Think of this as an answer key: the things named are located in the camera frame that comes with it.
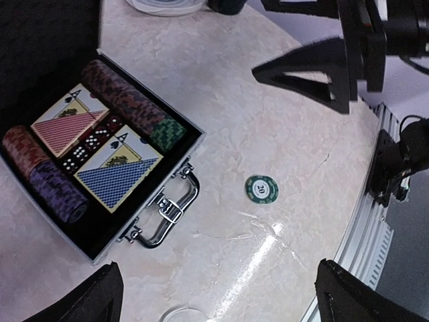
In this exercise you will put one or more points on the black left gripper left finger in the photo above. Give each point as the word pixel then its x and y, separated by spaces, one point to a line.
pixel 98 298

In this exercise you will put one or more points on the blue playing card deck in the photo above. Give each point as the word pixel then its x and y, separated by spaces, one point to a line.
pixel 117 168

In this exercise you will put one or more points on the red playing card deck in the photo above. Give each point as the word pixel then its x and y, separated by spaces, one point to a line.
pixel 62 125

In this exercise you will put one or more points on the green chip stack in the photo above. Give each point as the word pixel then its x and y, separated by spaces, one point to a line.
pixel 262 190

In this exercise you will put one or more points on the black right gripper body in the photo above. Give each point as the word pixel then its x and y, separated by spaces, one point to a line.
pixel 365 44

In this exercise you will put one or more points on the front aluminium rail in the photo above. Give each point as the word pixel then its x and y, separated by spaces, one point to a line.
pixel 364 248

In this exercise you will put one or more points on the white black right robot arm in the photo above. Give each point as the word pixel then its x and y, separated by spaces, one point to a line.
pixel 406 29

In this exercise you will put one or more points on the green chip group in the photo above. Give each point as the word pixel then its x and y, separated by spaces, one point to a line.
pixel 166 134

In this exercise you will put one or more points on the left poker chip row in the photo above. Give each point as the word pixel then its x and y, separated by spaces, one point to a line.
pixel 46 179

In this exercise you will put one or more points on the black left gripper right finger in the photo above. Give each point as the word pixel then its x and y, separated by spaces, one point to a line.
pixel 342 297

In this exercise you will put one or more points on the right poker chip row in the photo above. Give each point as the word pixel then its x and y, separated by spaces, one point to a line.
pixel 124 98

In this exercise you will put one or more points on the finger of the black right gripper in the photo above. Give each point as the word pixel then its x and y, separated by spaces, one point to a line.
pixel 319 8
pixel 317 71

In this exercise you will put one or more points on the white swirl plate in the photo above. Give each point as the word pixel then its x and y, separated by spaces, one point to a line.
pixel 175 8

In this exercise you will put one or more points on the red dice row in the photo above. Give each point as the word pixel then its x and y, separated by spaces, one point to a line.
pixel 90 142

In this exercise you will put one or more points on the dark green mug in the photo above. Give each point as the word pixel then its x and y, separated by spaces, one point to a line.
pixel 227 7

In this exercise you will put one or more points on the poker chip row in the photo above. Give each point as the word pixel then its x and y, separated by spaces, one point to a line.
pixel 46 179
pixel 124 98

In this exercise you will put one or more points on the aluminium poker case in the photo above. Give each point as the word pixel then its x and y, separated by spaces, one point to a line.
pixel 45 45

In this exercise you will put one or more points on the clear round plastic lid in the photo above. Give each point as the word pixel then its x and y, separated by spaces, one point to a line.
pixel 184 314

